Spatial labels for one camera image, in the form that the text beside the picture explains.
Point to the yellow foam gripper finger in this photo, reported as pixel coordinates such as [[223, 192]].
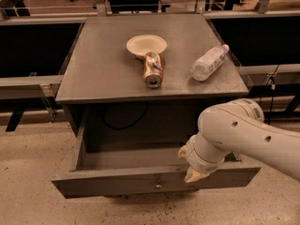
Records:
[[194, 176], [182, 153]]

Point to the white paper bowl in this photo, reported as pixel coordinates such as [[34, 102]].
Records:
[[143, 44]]

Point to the crushed golden soda can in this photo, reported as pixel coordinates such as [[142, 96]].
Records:
[[152, 70]]

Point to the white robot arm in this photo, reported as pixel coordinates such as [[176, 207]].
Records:
[[237, 126]]

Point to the clear plastic water bottle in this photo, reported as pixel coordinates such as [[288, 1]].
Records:
[[206, 65]]

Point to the metal railing frame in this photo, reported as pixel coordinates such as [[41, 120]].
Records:
[[35, 53]]

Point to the grey top drawer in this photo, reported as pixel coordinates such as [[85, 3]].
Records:
[[121, 153]]

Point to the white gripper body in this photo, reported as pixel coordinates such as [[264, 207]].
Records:
[[196, 159]]

